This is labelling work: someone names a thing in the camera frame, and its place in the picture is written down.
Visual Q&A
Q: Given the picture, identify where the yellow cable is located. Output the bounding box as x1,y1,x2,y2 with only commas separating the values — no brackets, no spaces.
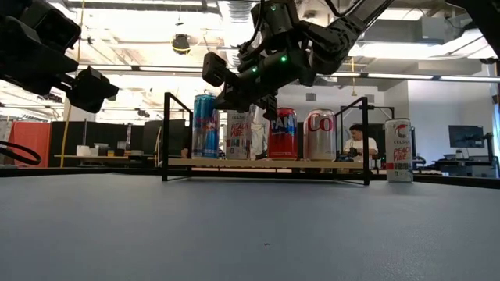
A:
60,0,86,169

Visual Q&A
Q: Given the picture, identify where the black monitor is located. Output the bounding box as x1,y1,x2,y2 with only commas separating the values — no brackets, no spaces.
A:
448,124,485,148

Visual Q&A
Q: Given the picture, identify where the ceiling light strip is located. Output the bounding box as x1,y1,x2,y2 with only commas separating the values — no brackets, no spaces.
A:
76,64,204,73
366,73,434,80
439,75,500,84

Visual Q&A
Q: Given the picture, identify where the person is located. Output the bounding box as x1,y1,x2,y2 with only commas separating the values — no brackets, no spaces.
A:
342,123,380,163

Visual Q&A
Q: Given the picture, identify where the orange partition panel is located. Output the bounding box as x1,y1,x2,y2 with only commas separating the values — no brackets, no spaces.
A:
7,120,52,167

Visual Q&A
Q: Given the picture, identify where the red Fanta can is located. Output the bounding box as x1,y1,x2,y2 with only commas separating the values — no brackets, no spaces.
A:
267,107,298,161

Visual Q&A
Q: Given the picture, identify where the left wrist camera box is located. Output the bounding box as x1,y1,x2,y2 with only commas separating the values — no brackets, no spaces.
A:
19,7,82,55

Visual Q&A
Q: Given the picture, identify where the wooden shelf with black frame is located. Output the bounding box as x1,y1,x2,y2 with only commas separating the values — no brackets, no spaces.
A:
162,92,371,187

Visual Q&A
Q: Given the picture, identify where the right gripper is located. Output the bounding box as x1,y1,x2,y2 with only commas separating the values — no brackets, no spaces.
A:
202,37,313,122

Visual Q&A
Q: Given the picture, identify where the blue grey table mat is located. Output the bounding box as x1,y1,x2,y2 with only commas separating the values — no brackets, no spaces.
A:
0,173,500,281

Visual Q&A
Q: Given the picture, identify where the wooden top workbench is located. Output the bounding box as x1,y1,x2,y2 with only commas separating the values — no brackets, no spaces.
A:
53,154,157,169

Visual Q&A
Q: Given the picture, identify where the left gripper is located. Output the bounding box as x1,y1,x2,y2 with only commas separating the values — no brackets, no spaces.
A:
0,23,120,114

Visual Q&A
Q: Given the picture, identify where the silver ventilation duct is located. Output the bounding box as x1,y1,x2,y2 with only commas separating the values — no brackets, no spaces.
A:
228,0,255,67

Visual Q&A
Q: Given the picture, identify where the silver Diet Coke can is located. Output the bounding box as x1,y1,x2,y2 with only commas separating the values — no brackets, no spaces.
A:
302,108,337,162

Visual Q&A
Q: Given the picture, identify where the black hanging lamp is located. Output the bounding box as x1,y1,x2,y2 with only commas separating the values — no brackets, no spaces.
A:
171,34,191,55

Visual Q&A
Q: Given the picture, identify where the blue silver Red Bull can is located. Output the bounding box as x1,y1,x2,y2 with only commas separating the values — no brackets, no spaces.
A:
191,93,221,159

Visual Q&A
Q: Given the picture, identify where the white Celsius can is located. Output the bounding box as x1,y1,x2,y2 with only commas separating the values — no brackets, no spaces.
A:
225,110,253,160
384,118,414,183
249,105,271,161

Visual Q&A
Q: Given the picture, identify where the black cable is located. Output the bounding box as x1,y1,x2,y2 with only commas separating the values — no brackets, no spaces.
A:
0,140,42,167

